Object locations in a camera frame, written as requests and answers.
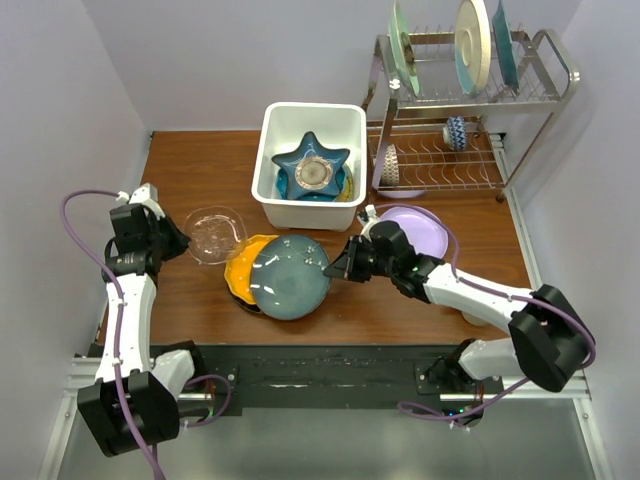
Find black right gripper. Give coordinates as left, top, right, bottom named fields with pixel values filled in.
left=324, top=235, right=396, bottom=283

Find clear glass plate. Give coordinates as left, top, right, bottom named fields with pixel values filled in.
left=184, top=206, right=247, bottom=265

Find grey blue ceramic plate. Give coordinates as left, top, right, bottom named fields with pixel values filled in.
left=249, top=234, right=331, bottom=321

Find orange polka dot plate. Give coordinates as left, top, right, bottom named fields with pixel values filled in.
left=224, top=234, right=277, bottom=307

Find woven bamboo plate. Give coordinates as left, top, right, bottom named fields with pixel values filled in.
left=334, top=165, right=354, bottom=202

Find blue star-shaped dish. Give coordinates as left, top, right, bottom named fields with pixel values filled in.
left=271, top=131, right=351, bottom=200

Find blue polka dot plate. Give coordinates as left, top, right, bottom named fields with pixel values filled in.
left=275, top=169, right=336, bottom=202

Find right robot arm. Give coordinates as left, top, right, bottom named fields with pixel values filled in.
left=324, top=221, right=596, bottom=393

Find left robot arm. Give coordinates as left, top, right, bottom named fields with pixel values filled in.
left=78, top=200, right=207, bottom=457

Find white plastic bin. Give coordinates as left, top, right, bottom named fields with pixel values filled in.
left=251, top=102, right=368, bottom=231

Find lavender plate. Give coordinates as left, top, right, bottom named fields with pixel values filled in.
left=380, top=206, right=449, bottom=258

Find black gold striped plate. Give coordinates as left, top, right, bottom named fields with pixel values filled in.
left=231, top=295, right=264, bottom=315

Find cream ceramic mug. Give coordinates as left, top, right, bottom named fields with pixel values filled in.
left=462, top=312, right=488, bottom=327

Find blue zigzag bowl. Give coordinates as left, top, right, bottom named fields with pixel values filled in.
left=443, top=116, right=468, bottom=152

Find metal dish rack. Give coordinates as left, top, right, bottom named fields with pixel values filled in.
left=362, top=29, right=580, bottom=200

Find mint plate in rack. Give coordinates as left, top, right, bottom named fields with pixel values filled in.
left=388, top=1, right=420, bottom=97

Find cream blue spiral plate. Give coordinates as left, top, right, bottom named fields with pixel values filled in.
left=454, top=0, right=492, bottom=98

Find teal plate in rack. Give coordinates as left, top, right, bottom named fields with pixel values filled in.
left=492, top=1, right=520, bottom=94

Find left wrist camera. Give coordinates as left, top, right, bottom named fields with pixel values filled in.
left=116, top=183, right=166, bottom=220

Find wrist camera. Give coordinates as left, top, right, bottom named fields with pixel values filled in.
left=116, top=183, right=166, bottom=220
left=356, top=204, right=381, bottom=239

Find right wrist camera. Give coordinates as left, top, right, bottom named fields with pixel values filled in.
left=356, top=204, right=381, bottom=239

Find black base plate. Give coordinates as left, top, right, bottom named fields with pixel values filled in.
left=87, top=343, right=504, bottom=418

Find aluminium frame rail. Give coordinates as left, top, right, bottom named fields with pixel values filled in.
left=428, top=380, right=615, bottom=479

